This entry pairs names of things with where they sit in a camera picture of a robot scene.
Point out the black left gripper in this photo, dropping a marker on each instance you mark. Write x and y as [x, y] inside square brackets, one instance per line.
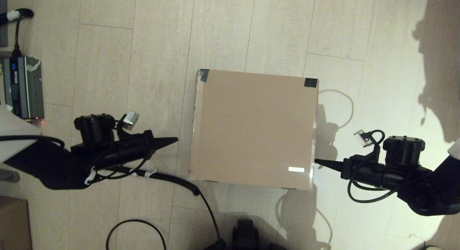
[133, 153]

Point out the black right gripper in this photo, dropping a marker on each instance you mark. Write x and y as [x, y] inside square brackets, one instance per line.
[366, 171]

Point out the brown cardboard shoe box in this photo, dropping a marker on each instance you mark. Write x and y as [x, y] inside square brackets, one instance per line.
[251, 127]

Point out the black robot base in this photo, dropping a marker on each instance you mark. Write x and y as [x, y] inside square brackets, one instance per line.
[246, 235]

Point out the grey power inverter box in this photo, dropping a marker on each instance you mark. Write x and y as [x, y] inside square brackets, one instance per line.
[23, 88]

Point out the grey beige chunky sneaker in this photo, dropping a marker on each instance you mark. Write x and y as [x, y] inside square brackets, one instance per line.
[431, 248]

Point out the grey furniture foot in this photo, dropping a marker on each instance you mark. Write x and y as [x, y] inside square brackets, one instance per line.
[7, 176]

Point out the plain brown cardboard carton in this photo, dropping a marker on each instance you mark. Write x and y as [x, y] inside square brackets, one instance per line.
[14, 224]

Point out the dark grey panel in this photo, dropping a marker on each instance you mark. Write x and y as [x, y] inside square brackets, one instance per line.
[3, 19]

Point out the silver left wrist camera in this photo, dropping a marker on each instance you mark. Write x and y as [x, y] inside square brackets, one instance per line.
[130, 120]

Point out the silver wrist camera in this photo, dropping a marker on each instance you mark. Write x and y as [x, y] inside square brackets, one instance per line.
[130, 120]
[363, 138]

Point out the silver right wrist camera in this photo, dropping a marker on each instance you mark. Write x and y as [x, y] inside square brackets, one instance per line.
[363, 138]

